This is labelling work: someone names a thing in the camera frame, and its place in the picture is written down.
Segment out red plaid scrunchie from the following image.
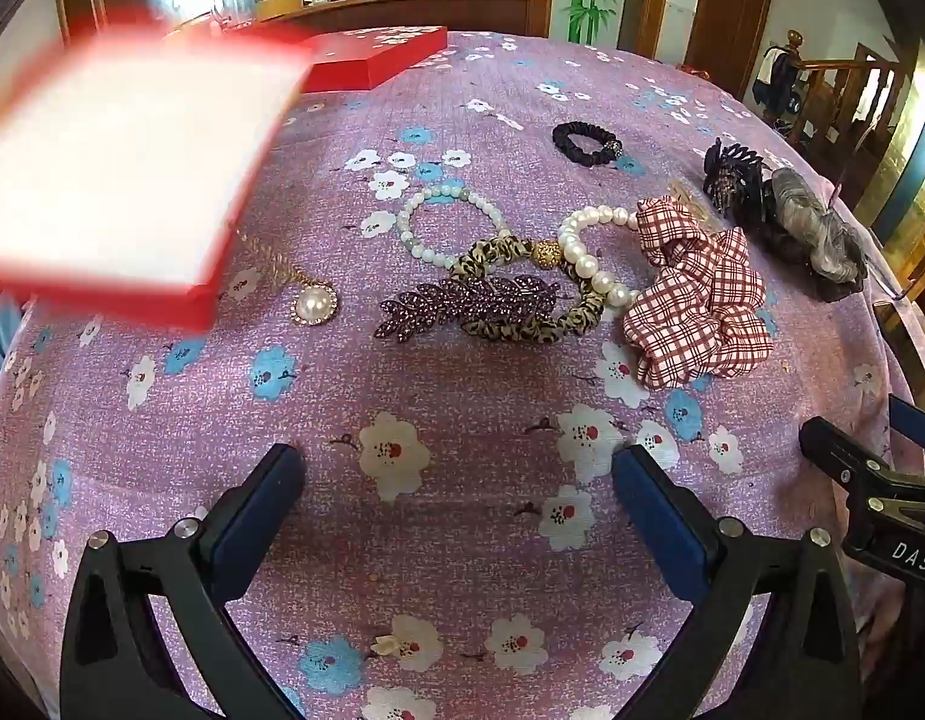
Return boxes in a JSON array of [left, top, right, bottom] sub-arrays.
[[623, 195, 777, 391]]

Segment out blue cloth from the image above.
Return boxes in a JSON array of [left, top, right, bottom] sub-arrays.
[[0, 292, 30, 391]]

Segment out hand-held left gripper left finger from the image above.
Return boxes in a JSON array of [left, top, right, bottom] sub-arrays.
[[59, 442, 308, 720]]

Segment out wooden stair railing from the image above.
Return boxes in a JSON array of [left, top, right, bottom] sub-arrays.
[[762, 30, 908, 203]]

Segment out gold hair pin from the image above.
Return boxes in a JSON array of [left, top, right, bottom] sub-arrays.
[[668, 180, 711, 224]]

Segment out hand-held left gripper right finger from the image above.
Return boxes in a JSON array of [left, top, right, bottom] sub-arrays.
[[611, 444, 861, 720]]

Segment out red box with white inside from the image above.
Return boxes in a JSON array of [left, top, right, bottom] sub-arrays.
[[0, 11, 317, 331]]

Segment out purple leaf hair clip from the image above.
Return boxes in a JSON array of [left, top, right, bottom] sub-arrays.
[[377, 275, 561, 338]]

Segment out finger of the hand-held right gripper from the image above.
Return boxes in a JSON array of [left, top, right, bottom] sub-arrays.
[[800, 416, 925, 587], [888, 394, 925, 478]]

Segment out brown wooden door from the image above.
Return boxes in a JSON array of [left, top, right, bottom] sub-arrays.
[[687, 0, 776, 76]]

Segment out gold pearl brooch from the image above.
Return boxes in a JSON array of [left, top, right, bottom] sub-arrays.
[[238, 236, 340, 325]]

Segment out pale jade bead bracelet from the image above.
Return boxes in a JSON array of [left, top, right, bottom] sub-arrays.
[[397, 184, 515, 267]]

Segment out red box lid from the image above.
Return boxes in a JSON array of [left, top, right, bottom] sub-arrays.
[[301, 26, 449, 93]]

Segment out wooden counter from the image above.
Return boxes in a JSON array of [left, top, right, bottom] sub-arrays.
[[256, 0, 531, 38]]

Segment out hanging clothes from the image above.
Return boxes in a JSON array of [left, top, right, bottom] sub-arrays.
[[751, 45, 806, 117]]

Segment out black hair claw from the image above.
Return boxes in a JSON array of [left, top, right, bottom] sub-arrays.
[[702, 139, 767, 222]]

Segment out pearl bracelet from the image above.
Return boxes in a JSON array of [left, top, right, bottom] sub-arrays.
[[558, 208, 644, 310]]

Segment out black scrunchie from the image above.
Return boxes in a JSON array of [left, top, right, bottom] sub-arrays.
[[552, 121, 627, 167]]

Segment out leopard print scrunchie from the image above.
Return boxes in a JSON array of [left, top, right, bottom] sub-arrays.
[[451, 235, 606, 346]]

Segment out grey brown hair scrunchie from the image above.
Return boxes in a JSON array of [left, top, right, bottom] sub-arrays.
[[747, 169, 869, 305]]

